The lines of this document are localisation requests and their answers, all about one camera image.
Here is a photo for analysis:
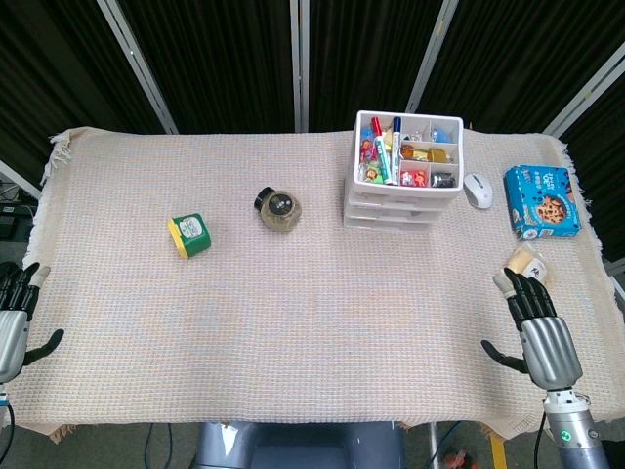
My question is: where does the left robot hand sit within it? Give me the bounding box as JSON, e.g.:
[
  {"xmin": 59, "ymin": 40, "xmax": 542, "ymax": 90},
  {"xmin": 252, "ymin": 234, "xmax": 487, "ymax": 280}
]
[{"xmin": 0, "ymin": 261, "xmax": 65, "ymax": 385}]

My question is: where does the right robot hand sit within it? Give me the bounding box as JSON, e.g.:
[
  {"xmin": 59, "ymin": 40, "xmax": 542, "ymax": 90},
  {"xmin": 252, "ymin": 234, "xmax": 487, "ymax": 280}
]
[{"xmin": 480, "ymin": 267, "xmax": 584, "ymax": 391}]

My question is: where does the clear drawer with die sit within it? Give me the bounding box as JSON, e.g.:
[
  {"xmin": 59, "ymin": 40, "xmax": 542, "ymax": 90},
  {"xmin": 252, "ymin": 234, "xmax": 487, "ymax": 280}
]
[{"xmin": 343, "ymin": 214, "xmax": 437, "ymax": 231}]

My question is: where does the white drawer organizer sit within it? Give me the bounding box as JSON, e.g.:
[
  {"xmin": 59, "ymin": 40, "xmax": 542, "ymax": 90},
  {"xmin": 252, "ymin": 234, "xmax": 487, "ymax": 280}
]
[{"xmin": 343, "ymin": 109, "xmax": 465, "ymax": 231}]

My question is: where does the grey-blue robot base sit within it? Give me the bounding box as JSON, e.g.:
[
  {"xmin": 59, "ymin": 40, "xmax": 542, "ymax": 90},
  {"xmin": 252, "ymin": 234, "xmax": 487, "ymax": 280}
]
[{"xmin": 193, "ymin": 420, "xmax": 406, "ymax": 469}]

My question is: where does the clear drawer with toys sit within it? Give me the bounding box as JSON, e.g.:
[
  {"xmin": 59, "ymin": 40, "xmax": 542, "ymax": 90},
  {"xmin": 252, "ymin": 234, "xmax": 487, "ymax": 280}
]
[{"xmin": 346, "ymin": 194, "xmax": 451, "ymax": 209}]

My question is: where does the bagged yellow pastry snack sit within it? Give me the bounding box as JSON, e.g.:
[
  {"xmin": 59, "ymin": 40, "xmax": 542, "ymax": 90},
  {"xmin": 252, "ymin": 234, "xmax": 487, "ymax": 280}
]
[{"xmin": 505, "ymin": 245, "xmax": 556, "ymax": 287}]

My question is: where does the black electronic box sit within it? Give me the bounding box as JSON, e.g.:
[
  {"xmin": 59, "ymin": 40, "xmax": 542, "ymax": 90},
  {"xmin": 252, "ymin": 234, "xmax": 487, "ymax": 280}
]
[{"xmin": 0, "ymin": 202, "xmax": 33, "ymax": 241}]

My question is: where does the blue cookie box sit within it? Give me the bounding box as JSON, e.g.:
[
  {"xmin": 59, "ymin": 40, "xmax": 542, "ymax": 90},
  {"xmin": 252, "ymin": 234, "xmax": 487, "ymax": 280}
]
[{"xmin": 503, "ymin": 164, "xmax": 583, "ymax": 242}]

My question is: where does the white computer mouse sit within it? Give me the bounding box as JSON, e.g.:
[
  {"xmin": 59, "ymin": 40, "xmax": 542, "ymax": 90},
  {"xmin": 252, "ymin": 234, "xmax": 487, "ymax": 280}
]
[{"xmin": 462, "ymin": 173, "xmax": 494, "ymax": 210}]

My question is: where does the green container with yellow lid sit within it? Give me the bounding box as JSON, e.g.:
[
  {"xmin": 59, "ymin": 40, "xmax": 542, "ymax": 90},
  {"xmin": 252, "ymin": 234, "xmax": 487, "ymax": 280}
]
[{"xmin": 167, "ymin": 211, "xmax": 213, "ymax": 260}]

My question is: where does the red-capped green label marker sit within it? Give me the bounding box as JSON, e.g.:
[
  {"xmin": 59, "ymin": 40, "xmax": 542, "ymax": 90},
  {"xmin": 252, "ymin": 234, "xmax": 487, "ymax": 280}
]
[{"xmin": 370, "ymin": 115, "xmax": 397, "ymax": 187}]

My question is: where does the beige woven tablecloth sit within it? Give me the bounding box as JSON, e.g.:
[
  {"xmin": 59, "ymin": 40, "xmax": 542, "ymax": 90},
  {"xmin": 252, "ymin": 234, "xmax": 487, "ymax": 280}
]
[{"xmin": 9, "ymin": 125, "xmax": 617, "ymax": 444}]

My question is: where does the blue-capped white marker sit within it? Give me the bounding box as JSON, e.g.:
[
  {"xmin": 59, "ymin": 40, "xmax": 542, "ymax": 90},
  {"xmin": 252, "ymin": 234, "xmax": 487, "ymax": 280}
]
[{"xmin": 390, "ymin": 115, "xmax": 403, "ymax": 187}]

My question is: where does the black pleated screen panel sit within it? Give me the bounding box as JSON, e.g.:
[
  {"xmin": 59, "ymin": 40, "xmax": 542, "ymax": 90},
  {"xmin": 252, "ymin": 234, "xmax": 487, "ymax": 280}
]
[
  {"xmin": 116, "ymin": 0, "xmax": 296, "ymax": 134},
  {"xmin": 0, "ymin": 0, "xmax": 165, "ymax": 175},
  {"xmin": 418, "ymin": 0, "xmax": 625, "ymax": 136},
  {"xmin": 308, "ymin": 0, "xmax": 446, "ymax": 132}
]

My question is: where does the round glass jar black lid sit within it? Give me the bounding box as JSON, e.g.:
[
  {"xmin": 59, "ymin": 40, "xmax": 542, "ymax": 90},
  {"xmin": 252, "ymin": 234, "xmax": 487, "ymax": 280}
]
[{"xmin": 253, "ymin": 187, "xmax": 303, "ymax": 234}]

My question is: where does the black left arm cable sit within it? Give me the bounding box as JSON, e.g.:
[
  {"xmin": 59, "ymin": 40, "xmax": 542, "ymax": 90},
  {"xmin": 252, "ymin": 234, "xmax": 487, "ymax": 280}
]
[{"xmin": 0, "ymin": 403, "xmax": 17, "ymax": 469}]

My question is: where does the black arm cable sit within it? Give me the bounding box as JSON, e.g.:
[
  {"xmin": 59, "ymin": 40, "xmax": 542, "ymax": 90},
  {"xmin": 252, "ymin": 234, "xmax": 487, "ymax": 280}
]
[
  {"xmin": 0, "ymin": 403, "xmax": 17, "ymax": 469},
  {"xmin": 532, "ymin": 412, "xmax": 548, "ymax": 469}
]

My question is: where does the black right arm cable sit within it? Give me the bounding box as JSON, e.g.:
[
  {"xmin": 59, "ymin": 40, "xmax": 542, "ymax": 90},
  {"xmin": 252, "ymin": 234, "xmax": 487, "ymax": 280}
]
[{"xmin": 532, "ymin": 412, "xmax": 548, "ymax": 469}]

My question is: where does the grey metal screen post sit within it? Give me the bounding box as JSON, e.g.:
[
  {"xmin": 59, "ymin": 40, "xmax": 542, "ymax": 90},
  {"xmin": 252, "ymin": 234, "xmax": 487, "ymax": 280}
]
[
  {"xmin": 404, "ymin": 0, "xmax": 460, "ymax": 114},
  {"xmin": 0, "ymin": 159, "xmax": 43, "ymax": 199},
  {"xmin": 96, "ymin": 0, "xmax": 180, "ymax": 135},
  {"xmin": 289, "ymin": 0, "xmax": 311, "ymax": 132},
  {"xmin": 542, "ymin": 41, "xmax": 625, "ymax": 138}
]

